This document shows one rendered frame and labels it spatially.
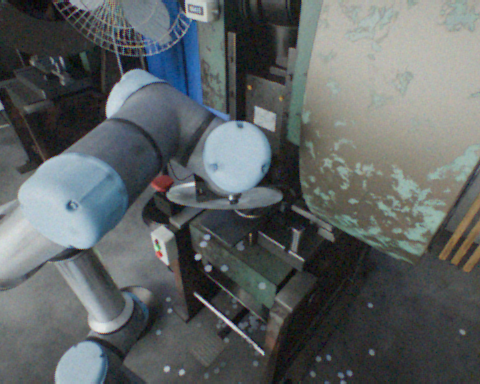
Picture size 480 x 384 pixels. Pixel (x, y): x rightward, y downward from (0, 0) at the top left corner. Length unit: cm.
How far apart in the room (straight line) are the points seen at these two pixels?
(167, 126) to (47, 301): 168
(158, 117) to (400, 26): 24
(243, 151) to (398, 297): 164
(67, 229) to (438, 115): 33
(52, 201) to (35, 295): 175
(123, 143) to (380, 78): 25
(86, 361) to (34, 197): 69
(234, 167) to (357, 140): 14
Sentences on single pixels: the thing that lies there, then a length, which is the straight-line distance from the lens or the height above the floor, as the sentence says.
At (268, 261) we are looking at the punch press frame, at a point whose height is 65.
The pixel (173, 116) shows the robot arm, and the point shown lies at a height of 132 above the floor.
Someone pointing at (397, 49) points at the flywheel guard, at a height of 139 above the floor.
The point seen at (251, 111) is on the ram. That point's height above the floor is 107.
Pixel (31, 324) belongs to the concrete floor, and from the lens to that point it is 193.
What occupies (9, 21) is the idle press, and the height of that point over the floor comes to 111.
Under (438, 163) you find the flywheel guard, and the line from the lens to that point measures 36.
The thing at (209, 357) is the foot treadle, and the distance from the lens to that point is 143.
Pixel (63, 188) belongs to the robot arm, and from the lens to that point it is 27.
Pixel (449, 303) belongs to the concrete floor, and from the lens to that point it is 202.
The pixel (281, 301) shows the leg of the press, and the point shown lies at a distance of 99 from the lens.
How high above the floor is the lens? 148
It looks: 41 degrees down
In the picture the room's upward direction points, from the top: straight up
